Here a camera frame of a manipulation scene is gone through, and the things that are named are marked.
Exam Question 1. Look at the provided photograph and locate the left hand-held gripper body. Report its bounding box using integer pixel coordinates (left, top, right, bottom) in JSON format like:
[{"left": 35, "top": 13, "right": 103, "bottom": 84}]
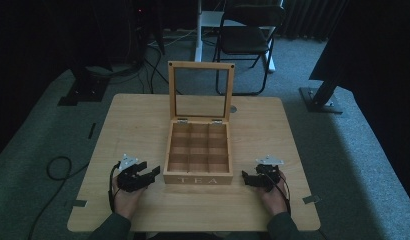
[{"left": 117, "top": 152, "right": 149, "bottom": 193}]

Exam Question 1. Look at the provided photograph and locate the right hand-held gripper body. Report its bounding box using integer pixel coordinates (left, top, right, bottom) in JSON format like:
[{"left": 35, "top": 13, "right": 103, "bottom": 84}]
[{"left": 254, "top": 154, "right": 285, "bottom": 193}]

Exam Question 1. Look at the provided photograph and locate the wooden tea box with lid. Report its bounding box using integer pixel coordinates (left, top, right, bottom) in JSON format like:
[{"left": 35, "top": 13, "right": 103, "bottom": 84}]
[{"left": 162, "top": 60, "right": 236, "bottom": 186}]

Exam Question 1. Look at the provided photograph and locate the person's left hand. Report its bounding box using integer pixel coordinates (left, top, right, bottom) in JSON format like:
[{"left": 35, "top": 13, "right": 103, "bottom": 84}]
[{"left": 112, "top": 173, "right": 151, "bottom": 222}]

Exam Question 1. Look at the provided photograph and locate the person's right hand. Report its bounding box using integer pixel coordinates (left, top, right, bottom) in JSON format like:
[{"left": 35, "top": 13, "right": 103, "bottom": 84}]
[{"left": 257, "top": 171, "right": 290, "bottom": 217}]

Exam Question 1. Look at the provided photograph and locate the grey tape piece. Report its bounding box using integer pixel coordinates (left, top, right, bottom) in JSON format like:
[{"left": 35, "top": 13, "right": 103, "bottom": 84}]
[{"left": 301, "top": 194, "right": 322, "bottom": 205}]

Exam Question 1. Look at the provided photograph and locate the black stand with metal base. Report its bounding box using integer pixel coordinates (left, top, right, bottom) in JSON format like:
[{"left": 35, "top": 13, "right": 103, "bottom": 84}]
[{"left": 298, "top": 63, "right": 345, "bottom": 115}]

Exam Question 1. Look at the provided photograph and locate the black stand base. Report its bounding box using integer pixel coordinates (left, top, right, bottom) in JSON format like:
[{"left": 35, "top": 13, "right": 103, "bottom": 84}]
[{"left": 57, "top": 65, "right": 111, "bottom": 108}]

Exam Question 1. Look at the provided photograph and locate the black folding chair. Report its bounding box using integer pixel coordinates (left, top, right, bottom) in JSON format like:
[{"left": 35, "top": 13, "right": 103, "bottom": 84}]
[{"left": 212, "top": 2, "right": 288, "bottom": 97}]

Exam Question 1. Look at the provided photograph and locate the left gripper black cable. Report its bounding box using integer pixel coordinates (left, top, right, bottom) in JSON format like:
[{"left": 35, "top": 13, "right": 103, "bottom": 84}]
[{"left": 107, "top": 161, "right": 123, "bottom": 214}]

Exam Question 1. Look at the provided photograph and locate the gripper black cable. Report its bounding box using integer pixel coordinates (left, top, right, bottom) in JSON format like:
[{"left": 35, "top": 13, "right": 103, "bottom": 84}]
[
  {"left": 107, "top": 161, "right": 123, "bottom": 214},
  {"left": 270, "top": 173, "right": 293, "bottom": 215}
]

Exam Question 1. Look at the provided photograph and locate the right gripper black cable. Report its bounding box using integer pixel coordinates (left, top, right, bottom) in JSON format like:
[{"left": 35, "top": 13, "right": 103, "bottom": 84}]
[{"left": 270, "top": 173, "right": 293, "bottom": 215}]

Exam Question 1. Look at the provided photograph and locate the black cable on floor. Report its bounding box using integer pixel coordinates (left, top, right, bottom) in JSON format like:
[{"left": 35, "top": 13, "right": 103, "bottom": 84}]
[{"left": 27, "top": 155, "right": 91, "bottom": 240}]

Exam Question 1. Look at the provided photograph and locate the black cable bundle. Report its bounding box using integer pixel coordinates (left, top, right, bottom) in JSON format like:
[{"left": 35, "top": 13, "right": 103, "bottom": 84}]
[{"left": 138, "top": 31, "right": 181, "bottom": 96}]

